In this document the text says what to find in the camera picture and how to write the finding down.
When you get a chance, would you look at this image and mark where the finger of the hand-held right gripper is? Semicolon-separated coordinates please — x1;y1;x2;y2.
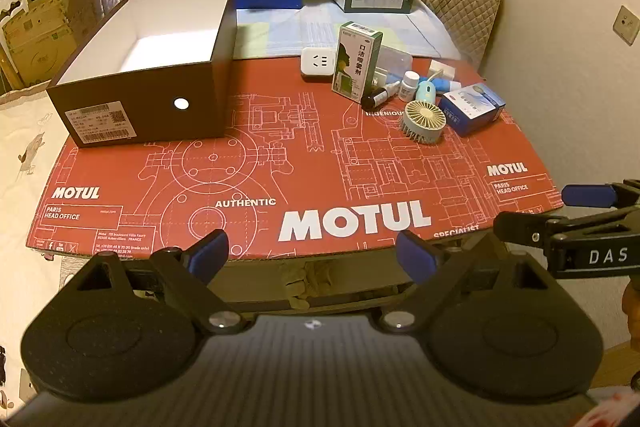
492;209;568;250
561;179;640;210

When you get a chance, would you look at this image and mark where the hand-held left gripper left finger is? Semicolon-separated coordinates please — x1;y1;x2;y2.
65;229;246;335

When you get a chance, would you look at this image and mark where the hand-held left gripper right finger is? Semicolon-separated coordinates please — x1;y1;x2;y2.
378;229;561;335

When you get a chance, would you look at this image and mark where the blue white small box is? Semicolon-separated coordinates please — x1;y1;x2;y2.
438;83;506;138

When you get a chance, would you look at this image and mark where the beige handheld fan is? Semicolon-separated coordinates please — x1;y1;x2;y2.
401;101;446;144

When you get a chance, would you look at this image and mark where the brown shoe box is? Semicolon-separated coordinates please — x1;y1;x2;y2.
46;0;238;148

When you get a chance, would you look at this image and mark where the dark small bottle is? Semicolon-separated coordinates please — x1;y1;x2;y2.
361;83;401;109

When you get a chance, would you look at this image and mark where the white pill bottle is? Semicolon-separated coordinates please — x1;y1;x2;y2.
398;71;420;102

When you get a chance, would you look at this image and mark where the white hair clip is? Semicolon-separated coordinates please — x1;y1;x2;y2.
427;59;457;80

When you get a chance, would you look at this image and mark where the clear plastic case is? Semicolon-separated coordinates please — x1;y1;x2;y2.
375;47;413;82

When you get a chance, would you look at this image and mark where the green white medicine box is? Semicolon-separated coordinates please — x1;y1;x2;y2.
332;22;384;100

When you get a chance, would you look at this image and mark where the white power cube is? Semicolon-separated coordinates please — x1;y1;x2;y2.
300;47;337;82

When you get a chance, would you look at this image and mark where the person's right hand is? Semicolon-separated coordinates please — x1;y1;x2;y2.
621;279;640;333

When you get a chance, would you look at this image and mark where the tan cardboard carton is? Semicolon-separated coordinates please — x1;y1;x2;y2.
220;252;501;313

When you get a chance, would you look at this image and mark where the red printed mat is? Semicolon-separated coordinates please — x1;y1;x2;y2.
27;57;568;260

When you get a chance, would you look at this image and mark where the red patterned cloth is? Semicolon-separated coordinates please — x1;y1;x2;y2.
585;387;640;427

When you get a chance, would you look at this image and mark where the mint green oval gadget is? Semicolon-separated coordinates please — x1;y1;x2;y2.
415;79;437;105

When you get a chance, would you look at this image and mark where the cream cartoon print bedsheet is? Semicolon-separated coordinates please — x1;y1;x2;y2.
0;92;68;408

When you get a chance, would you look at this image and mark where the pale checked cloth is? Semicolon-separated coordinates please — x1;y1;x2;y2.
232;0;468;60

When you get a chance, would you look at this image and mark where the brown cardboard box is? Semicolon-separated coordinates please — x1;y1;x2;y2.
0;0;98;90

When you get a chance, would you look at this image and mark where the white ornate wooden panel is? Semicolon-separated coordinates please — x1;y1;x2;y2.
0;0;33;28

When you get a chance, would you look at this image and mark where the beige wall socket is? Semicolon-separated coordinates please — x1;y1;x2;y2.
614;5;640;45

